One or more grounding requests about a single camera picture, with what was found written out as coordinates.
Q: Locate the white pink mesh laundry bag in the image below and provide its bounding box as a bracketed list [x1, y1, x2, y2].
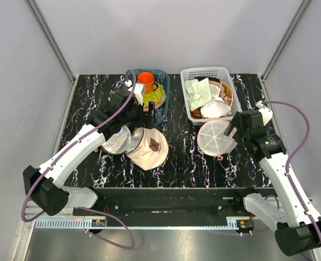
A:
[197, 119, 237, 161]

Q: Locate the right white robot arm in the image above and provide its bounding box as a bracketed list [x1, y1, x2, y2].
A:
[224, 108, 321, 256]

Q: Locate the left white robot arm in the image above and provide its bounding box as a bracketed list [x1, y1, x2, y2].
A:
[23, 84, 156, 216]

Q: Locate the pink plate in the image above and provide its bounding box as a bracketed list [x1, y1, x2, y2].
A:
[143, 96, 166, 111]

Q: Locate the teal plastic tray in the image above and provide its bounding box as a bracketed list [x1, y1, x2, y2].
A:
[134, 69, 171, 126]

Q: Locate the yellow dotted plate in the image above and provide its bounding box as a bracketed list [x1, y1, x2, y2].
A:
[143, 82, 166, 107]

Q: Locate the brown garment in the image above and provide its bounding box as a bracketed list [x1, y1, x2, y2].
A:
[190, 77, 234, 119]

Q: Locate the orange mug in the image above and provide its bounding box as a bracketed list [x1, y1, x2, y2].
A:
[138, 72, 154, 94]

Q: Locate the pale green cloth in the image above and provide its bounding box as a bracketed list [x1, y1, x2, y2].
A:
[185, 78, 220, 111]

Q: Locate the white plastic basket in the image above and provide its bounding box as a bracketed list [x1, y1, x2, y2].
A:
[180, 66, 242, 126]

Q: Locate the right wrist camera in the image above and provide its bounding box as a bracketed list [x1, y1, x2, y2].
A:
[256, 101, 273, 126]

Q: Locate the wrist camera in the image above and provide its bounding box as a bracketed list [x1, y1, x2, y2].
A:
[124, 80, 146, 104]
[256, 101, 273, 126]

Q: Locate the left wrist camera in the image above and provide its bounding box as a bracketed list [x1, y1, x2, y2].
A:
[124, 80, 146, 104]

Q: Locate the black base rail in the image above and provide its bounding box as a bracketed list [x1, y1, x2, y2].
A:
[72, 187, 278, 228]

